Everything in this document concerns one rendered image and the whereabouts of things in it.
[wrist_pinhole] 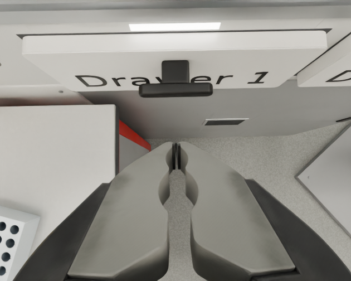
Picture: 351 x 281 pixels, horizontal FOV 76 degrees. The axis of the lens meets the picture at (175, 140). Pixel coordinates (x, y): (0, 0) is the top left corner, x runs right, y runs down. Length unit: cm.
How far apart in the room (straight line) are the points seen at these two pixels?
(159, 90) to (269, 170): 104
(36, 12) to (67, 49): 4
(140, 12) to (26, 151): 31
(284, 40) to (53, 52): 21
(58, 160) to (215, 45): 30
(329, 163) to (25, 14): 127
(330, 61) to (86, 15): 25
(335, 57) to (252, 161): 93
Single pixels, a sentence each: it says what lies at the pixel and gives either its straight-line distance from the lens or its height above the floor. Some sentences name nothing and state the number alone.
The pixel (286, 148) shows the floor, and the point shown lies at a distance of 126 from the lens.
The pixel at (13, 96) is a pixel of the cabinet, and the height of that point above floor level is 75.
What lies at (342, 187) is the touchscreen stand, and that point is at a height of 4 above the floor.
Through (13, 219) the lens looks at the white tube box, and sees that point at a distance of 41.
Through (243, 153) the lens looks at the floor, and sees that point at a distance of 118.
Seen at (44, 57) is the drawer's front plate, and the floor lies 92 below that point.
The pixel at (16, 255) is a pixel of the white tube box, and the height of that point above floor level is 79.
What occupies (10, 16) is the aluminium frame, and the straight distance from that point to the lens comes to 24.
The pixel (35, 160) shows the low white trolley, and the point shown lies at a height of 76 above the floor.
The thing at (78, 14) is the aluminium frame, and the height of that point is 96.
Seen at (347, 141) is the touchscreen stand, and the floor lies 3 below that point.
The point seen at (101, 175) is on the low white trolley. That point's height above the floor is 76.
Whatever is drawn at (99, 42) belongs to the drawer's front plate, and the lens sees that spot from 24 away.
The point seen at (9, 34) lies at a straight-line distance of 27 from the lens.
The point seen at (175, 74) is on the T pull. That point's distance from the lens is 23.
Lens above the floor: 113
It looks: 84 degrees down
